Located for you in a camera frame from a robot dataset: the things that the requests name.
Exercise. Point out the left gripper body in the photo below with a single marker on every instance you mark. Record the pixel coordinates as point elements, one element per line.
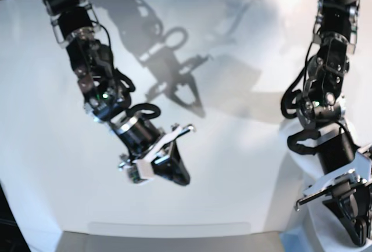
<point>347,175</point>

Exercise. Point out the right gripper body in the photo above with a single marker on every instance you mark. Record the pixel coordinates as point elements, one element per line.
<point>144,143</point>

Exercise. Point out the white printed t-shirt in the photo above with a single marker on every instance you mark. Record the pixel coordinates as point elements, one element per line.
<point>325,231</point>

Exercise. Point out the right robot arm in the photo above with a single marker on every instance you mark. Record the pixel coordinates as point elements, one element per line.
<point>106,90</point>

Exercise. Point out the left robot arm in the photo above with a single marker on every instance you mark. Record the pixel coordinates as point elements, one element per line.
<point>316,100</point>

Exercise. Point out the grey front tray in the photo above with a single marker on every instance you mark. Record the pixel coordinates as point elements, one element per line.
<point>198,237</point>

